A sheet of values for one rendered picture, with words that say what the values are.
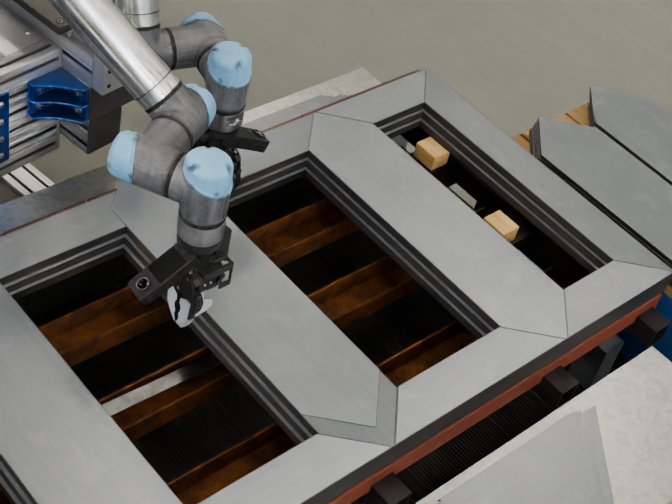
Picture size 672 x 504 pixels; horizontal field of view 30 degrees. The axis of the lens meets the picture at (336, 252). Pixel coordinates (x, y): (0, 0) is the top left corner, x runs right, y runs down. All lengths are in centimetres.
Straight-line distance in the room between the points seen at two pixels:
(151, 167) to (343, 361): 53
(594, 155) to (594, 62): 191
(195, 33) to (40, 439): 75
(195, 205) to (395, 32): 272
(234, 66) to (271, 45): 219
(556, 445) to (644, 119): 97
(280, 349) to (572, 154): 92
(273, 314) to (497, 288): 45
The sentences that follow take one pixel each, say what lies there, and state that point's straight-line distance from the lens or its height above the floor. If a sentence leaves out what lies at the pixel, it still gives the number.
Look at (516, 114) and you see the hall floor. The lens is 433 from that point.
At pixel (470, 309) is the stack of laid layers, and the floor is 85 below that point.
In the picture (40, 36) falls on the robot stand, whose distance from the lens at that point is 265.
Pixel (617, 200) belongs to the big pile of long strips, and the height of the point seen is 85.
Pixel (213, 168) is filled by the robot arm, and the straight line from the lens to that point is 187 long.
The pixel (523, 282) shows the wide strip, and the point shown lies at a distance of 243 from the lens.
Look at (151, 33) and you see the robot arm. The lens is 221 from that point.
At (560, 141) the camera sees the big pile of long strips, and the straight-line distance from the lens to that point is 283.
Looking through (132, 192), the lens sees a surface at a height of 87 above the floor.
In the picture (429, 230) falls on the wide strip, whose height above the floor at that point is 87.
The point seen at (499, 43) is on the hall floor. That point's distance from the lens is 465.
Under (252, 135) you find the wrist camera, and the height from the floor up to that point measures 102.
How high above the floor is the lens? 251
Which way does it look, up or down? 44 degrees down
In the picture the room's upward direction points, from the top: 14 degrees clockwise
